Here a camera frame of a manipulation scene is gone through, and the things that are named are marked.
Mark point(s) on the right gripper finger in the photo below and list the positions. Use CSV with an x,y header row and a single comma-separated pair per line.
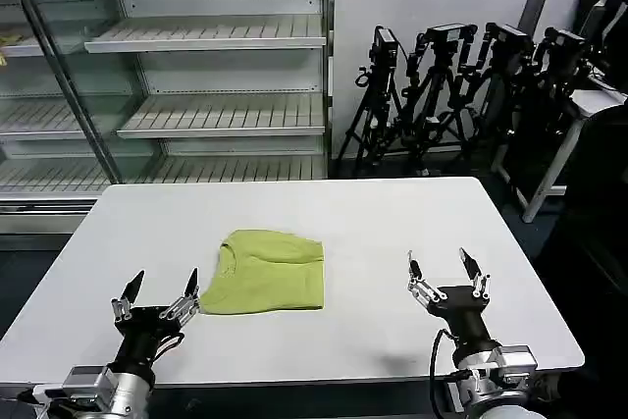
x,y
423,287
477,277

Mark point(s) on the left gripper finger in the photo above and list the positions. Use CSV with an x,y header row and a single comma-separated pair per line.
x,y
128,297
185,297

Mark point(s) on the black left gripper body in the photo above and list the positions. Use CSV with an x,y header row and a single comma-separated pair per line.
x,y
142,335

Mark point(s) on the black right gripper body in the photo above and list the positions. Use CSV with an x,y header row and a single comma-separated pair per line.
x,y
463,313

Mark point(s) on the yellow-green shirt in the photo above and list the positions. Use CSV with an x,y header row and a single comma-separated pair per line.
x,y
275,272

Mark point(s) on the black office chair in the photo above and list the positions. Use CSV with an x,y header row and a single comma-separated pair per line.
x,y
598,193

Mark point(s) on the white desk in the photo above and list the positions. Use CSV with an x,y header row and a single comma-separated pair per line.
x,y
596,102

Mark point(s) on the glass-door shelf cabinet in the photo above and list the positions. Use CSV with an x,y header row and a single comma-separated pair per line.
x,y
44,85

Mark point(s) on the empty white shelf unit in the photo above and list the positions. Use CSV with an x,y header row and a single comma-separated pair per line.
x,y
221,70

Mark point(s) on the black computer monitor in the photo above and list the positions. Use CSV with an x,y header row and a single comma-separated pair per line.
x,y
601,21

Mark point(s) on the black tripod with camera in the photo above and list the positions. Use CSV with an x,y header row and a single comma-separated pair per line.
x,y
559,61
378,90
505,70
436,85

